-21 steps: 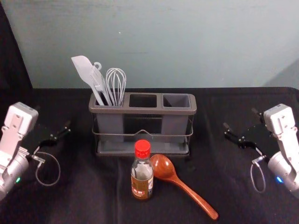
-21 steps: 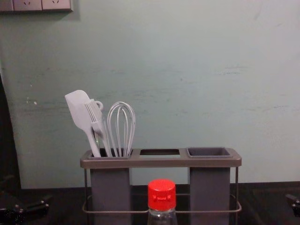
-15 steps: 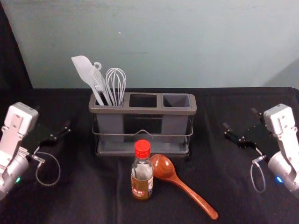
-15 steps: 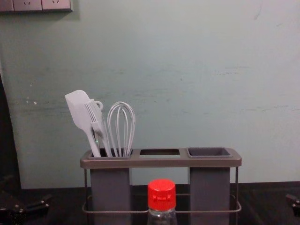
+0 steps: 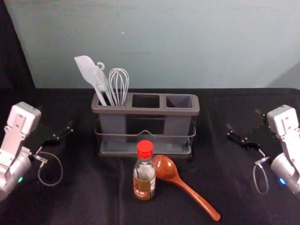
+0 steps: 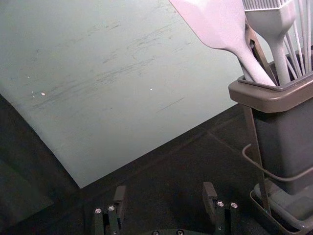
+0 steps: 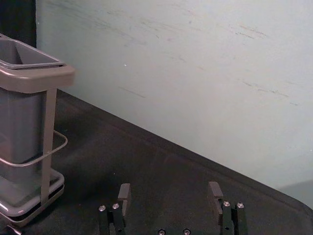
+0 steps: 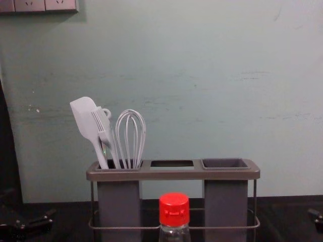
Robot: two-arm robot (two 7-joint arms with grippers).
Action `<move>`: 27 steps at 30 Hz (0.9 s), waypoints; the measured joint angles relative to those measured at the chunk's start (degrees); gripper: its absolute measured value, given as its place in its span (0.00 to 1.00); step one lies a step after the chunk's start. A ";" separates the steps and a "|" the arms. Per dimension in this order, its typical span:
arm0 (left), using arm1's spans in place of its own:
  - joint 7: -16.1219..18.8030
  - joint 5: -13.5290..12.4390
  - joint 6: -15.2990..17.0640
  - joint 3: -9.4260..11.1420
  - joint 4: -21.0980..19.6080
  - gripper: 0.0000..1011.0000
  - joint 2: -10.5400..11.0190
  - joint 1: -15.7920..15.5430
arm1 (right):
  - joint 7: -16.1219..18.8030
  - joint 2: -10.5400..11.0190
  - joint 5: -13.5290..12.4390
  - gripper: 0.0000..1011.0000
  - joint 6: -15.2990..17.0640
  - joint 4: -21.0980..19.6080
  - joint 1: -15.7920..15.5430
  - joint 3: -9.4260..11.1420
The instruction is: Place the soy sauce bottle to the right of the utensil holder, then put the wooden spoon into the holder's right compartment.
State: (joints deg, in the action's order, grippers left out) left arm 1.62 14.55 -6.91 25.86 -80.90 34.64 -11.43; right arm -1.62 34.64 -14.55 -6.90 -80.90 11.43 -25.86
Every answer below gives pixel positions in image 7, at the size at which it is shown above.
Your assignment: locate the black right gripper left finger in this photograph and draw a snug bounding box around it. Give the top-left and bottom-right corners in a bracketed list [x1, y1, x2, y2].
[98, 183, 132, 235]

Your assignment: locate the plain pale wall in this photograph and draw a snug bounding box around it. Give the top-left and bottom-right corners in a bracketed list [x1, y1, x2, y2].
[36, 0, 313, 210]

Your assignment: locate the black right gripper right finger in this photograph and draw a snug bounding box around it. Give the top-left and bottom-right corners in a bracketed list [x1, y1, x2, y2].
[207, 181, 247, 235]

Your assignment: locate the black table cloth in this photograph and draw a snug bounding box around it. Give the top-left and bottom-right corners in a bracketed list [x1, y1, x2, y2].
[0, 88, 313, 235]

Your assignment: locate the black rack with steel bars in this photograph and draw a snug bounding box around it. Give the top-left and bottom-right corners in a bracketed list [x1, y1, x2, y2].
[0, 33, 76, 227]

